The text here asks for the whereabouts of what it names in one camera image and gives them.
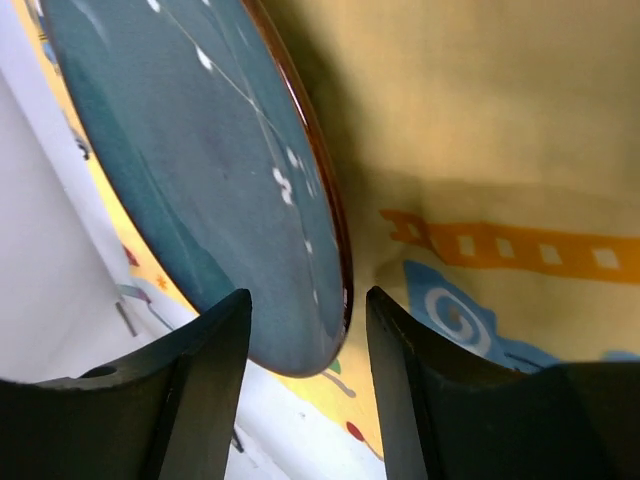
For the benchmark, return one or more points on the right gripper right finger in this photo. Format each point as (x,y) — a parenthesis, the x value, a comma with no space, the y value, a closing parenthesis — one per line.
(445,413)

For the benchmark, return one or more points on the yellow vehicle-print cloth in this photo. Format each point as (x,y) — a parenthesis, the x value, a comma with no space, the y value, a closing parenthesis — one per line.
(486,156)

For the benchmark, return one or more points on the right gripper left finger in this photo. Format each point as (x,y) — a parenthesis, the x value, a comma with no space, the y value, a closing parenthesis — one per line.
(165,411)

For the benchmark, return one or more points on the dark teal ceramic plate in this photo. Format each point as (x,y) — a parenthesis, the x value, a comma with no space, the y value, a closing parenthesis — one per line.
(203,128)

